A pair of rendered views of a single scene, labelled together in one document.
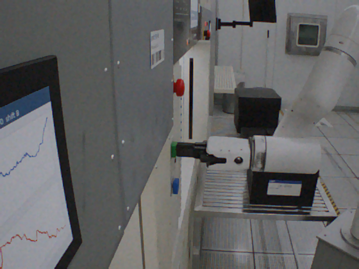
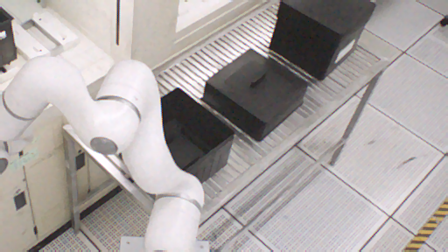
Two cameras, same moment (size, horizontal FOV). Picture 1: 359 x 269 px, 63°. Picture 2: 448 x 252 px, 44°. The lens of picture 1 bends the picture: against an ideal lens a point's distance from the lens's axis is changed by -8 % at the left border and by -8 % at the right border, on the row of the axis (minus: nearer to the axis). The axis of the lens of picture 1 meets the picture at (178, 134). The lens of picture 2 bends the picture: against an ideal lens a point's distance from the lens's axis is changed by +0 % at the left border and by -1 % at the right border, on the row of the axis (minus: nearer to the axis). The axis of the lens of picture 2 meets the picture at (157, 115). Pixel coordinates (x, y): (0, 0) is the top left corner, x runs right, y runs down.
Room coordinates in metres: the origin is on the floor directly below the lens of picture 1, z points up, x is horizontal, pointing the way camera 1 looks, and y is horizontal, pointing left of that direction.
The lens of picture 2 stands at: (0.24, -1.06, 2.29)
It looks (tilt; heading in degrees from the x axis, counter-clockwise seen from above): 48 degrees down; 34
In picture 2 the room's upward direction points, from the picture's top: 6 degrees clockwise
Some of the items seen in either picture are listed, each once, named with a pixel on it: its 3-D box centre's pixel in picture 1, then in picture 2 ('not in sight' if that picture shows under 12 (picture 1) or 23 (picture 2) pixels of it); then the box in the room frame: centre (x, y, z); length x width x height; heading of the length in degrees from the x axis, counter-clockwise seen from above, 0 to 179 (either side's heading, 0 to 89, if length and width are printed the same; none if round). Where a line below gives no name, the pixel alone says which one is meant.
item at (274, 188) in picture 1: (279, 173); (175, 144); (1.25, -0.46, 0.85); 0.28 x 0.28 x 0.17; 82
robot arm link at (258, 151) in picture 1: (256, 154); not in sight; (0.67, -0.18, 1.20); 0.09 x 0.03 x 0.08; 172
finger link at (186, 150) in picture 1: (190, 152); not in sight; (0.68, -0.03, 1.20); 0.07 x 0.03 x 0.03; 82
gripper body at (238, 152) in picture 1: (230, 152); not in sight; (0.68, -0.12, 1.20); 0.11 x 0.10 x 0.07; 82
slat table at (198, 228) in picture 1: (248, 205); (225, 149); (1.70, -0.45, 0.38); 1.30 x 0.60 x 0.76; 172
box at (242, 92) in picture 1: (255, 109); (319, 26); (2.12, -0.54, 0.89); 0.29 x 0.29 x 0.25; 86
